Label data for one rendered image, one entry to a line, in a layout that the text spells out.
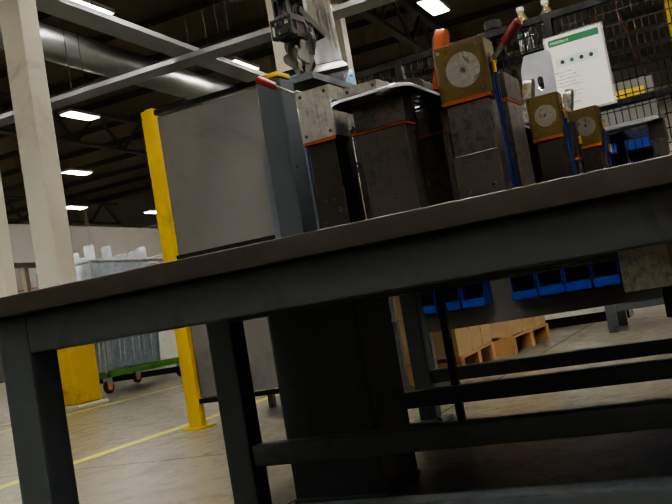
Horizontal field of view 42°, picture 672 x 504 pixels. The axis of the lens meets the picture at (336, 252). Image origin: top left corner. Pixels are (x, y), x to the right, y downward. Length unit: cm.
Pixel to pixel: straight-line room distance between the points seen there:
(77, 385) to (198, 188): 493
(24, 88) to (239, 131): 552
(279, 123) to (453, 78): 50
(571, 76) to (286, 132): 160
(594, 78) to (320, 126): 169
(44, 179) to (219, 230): 512
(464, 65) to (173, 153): 385
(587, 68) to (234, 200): 253
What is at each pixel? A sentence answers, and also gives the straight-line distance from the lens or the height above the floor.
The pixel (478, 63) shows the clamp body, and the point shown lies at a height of 100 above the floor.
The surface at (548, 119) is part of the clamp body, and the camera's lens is 245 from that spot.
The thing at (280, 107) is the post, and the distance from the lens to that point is 214.
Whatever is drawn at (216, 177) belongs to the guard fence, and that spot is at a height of 148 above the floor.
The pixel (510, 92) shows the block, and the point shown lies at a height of 98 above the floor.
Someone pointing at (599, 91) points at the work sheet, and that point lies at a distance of 344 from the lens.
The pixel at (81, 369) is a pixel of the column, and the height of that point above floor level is 40.
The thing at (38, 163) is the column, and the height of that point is 273.
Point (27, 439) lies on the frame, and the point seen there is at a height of 41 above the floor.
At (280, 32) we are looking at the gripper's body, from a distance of 230.
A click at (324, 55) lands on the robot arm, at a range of 283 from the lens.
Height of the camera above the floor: 56
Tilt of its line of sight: 4 degrees up
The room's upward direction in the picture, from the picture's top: 10 degrees counter-clockwise
